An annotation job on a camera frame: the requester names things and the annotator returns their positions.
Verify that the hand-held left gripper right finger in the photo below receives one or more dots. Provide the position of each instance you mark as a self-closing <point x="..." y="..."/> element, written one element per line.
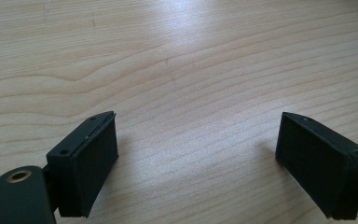
<point x="320" y="168"/>

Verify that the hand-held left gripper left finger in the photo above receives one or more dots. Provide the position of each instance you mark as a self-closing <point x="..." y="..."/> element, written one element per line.
<point x="87" y="161"/>

